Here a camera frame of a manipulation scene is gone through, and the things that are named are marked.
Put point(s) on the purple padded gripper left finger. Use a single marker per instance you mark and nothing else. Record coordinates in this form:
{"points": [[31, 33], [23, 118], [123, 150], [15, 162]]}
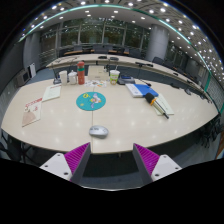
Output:
{"points": [[71, 165]]}

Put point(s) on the beige cardboard box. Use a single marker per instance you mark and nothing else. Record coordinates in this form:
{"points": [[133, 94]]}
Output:
{"points": [[96, 72]]}

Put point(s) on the pale green paper pad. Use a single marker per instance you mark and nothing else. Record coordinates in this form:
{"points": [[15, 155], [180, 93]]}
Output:
{"points": [[162, 101]]}

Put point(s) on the round teal mouse pad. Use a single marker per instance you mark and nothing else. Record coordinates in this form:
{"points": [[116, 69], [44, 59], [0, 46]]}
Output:
{"points": [[91, 101]]}

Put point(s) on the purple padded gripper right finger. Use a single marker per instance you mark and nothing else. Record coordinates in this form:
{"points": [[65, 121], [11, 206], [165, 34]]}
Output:
{"points": [[152, 166]]}

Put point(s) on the silver computer mouse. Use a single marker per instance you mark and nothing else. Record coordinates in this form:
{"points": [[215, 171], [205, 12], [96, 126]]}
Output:
{"points": [[98, 131]]}

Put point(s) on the blue folder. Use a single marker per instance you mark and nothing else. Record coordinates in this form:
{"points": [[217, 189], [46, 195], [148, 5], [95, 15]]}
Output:
{"points": [[144, 89]]}

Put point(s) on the green printed paper cup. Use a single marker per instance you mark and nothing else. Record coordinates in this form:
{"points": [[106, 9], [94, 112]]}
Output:
{"points": [[114, 74]]}

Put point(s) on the white paper sheet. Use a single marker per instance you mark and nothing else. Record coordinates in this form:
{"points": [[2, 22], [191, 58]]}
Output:
{"points": [[52, 92]]}

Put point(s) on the red patterned booklet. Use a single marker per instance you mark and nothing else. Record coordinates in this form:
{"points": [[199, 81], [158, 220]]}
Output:
{"points": [[32, 112]]}

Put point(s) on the colourful sticker sheet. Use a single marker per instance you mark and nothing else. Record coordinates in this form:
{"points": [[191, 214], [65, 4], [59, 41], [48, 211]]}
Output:
{"points": [[96, 83]]}

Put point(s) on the red thermos bottle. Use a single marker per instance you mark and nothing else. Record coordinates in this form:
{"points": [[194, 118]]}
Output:
{"points": [[81, 72]]}

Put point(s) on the white lidded cup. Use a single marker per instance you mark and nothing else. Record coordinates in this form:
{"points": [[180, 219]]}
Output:
{"points": [[72, 77]]}

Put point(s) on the dark desk phone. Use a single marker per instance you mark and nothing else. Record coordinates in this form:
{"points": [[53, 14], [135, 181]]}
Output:
{"points": [[125, 80]]}

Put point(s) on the white notebook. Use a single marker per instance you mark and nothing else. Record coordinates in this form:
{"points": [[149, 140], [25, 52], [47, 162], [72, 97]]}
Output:
{"points": [[135, 92]]}

